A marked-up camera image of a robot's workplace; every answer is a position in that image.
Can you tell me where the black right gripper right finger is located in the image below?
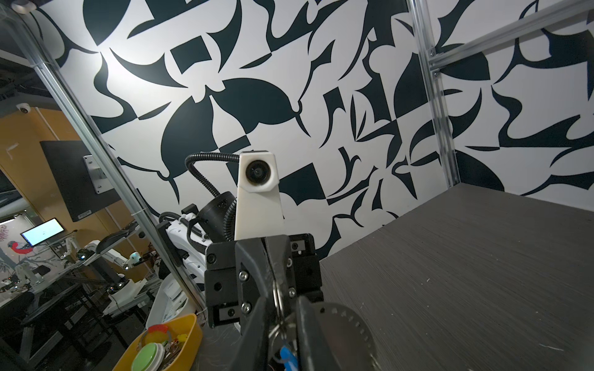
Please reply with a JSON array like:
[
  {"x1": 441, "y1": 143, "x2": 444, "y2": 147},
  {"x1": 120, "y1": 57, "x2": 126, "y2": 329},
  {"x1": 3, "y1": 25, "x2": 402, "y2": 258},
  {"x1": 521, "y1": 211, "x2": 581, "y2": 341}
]
[{"x1": 295, "y1": 296, "x2": 340, "y2": 370}]

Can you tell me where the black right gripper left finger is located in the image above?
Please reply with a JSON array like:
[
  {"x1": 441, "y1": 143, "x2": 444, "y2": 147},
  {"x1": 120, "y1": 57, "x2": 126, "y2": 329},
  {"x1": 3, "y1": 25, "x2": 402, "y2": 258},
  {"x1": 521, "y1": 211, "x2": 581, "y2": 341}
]
[{"x1": 230, "y1": 298, "x2": 269, "y2": 370}]

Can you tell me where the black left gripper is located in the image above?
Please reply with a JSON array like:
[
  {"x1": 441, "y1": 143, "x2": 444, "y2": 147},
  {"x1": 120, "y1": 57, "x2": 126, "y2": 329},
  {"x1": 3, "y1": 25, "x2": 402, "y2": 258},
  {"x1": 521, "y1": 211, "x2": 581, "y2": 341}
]
[{"x1": 204, "y1": 233, "x2": 323, "y2": 328}]

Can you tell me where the blue key tag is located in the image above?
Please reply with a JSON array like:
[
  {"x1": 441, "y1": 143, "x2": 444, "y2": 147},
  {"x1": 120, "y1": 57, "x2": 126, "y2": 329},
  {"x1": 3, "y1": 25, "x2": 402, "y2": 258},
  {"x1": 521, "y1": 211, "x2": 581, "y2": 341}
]
[{"x1": 279, "y1": 346, "x2": 299, "y2": 371}]

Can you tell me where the metal keyring with keys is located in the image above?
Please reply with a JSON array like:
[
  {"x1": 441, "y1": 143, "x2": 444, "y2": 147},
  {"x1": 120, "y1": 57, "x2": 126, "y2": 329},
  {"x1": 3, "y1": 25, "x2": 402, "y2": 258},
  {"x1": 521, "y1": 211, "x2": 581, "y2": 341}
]
[{"x1": 269, "y1": 295, "x2": 378, "y2": 370}]

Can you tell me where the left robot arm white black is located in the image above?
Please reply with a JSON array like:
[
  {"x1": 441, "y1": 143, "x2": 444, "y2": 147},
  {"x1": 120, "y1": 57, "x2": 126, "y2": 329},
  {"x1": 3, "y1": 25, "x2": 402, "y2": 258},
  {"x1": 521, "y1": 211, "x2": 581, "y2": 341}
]
[{"x1": 157, "y1": 191, "x2": 324, "y2": 329}]

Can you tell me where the yellow plastic bin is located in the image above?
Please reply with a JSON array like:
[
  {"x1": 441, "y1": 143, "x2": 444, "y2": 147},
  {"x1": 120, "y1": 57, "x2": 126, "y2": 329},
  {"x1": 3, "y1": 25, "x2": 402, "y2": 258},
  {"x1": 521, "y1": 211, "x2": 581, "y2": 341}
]
[{"x1": 114, "y1": 314, "x2": 203, "y2": 370}]

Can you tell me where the green white round container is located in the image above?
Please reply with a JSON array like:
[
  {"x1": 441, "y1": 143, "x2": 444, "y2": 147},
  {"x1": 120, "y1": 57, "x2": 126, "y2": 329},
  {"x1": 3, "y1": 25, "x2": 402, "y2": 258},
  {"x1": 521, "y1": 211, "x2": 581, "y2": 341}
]
[{"x1": 131, "y1": 343, "x2": 165, "y2": 371}]

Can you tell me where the lit computer screen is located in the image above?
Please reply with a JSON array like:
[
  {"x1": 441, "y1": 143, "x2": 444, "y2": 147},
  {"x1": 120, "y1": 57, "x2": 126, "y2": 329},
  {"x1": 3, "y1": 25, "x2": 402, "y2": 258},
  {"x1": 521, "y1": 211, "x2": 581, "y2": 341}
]
[{"x1": 20, "y1": 218, "x2": 65, "y2": 247}]

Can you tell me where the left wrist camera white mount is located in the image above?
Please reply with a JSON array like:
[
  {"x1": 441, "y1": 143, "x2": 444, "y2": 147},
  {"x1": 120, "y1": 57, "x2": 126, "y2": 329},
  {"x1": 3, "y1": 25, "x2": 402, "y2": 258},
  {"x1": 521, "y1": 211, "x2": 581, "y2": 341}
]
[{"x1": 235, "y1": 151, "x2": 286, "y2": 241}]

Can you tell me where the black corrugated cable conduit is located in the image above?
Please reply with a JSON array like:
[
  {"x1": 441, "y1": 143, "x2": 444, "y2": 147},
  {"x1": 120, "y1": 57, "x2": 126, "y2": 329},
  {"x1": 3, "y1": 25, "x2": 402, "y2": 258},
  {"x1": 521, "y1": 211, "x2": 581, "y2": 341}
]
[{"x1": 184, "y1": 151, "x2": 241, "y2": 242}]

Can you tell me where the black wall monitor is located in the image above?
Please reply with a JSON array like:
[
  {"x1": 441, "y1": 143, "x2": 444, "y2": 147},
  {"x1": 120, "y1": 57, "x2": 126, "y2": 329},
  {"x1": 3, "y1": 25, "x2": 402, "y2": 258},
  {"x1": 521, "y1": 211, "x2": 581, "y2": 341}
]
[{"x1": 40, "y1": 141, "x2": 121, "y2": 222}]

